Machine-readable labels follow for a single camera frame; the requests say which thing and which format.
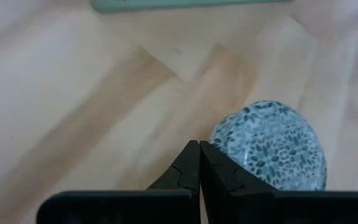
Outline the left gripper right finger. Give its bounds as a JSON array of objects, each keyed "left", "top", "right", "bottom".
[{"left": 200, "top": 141, "right": 278, "bottom": 200}]

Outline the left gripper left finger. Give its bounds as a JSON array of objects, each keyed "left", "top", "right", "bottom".
[{"left": 147, "top": 140, "right": 201, "bottom": 193}]

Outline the teal leaf-pattern candle tin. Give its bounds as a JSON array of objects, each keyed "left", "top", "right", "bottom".
[{"left": 209, "top": 100, "right": 328, "bottom": 192}]

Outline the green perforated metal shelf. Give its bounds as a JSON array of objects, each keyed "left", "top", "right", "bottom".
[{"left": 89, "top": 0, "right": 292, "bottom": 14}]

